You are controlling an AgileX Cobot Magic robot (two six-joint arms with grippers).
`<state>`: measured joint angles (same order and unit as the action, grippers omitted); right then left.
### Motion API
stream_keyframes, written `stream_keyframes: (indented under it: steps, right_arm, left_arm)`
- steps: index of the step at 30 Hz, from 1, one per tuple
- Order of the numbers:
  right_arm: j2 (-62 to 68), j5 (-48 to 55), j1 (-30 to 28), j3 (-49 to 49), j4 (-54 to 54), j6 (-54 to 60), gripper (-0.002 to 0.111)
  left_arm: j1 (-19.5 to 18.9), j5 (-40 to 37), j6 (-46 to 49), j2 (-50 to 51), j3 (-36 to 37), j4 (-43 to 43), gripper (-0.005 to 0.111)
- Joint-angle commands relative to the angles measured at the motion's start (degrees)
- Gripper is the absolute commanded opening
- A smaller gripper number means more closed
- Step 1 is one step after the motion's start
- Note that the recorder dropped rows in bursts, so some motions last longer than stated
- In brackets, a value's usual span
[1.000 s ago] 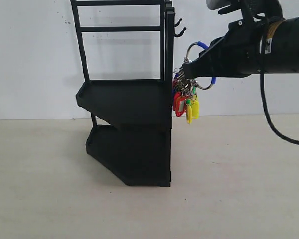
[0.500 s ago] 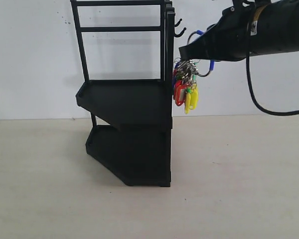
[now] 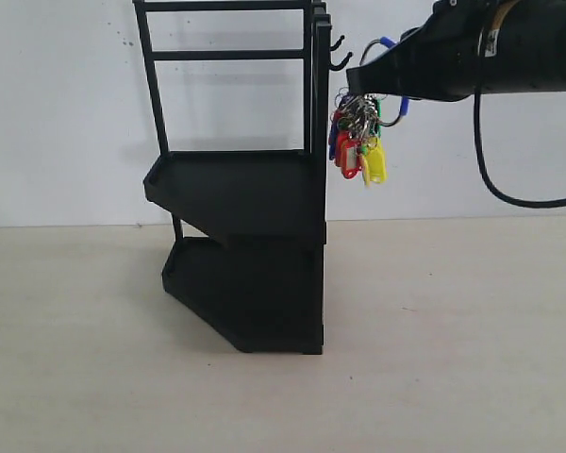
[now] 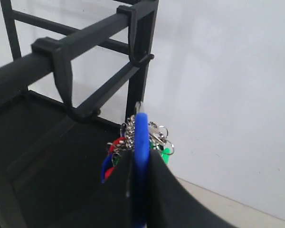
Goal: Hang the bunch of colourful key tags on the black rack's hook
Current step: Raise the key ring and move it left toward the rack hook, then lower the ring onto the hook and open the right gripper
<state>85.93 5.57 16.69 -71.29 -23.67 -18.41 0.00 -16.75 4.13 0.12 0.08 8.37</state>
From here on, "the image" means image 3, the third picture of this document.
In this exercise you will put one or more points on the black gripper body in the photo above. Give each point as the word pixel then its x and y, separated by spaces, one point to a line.
pixel 511 47

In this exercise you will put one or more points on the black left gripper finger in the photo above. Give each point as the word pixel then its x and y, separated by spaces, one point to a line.
pixel 405 71

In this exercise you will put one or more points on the colourful key tag bunch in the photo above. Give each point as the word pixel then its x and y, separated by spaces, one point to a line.
pixel 354 141

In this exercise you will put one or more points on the black two-tier rack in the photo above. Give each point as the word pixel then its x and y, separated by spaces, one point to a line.
pixel 250 229

